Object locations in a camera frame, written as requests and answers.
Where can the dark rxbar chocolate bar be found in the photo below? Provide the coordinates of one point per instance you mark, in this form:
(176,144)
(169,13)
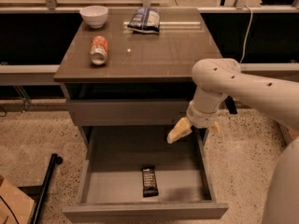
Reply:
(150,187)

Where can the cardboard box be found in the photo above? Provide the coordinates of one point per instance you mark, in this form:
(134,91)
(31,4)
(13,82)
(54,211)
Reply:
(15,206)
(288,134)

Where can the orange soda can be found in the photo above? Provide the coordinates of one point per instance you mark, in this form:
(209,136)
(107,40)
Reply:
(99,50)

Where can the open grey middle drawer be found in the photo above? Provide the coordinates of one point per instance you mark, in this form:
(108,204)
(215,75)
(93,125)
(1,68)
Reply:
(111,185)

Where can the closed grey upper drawer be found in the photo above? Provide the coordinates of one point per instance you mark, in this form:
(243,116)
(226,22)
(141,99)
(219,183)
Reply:
(123,113)

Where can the blue white chip bag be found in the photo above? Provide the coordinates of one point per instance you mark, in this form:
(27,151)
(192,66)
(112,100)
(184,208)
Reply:
(145,20)

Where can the grey horizontal rail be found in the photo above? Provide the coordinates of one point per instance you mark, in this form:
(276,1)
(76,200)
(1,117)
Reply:
(30,75)

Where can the cardboard box right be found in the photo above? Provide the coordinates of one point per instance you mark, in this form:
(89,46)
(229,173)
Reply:
(288,134)

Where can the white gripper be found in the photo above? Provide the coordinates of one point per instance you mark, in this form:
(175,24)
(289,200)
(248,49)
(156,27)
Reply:
(201,118)

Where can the grey drawer cabinet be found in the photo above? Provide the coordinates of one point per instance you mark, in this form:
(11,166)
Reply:
(139,66)

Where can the white ceramic bowl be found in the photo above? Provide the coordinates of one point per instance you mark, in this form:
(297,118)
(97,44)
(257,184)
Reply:
(94,16)

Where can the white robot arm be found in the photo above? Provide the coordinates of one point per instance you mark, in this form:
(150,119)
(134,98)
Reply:
(217,79)

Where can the black metal leg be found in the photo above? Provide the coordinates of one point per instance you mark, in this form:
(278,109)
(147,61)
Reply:
(39,193)

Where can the cardboard box bottom left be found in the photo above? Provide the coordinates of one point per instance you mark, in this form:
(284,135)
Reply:
(15,206)

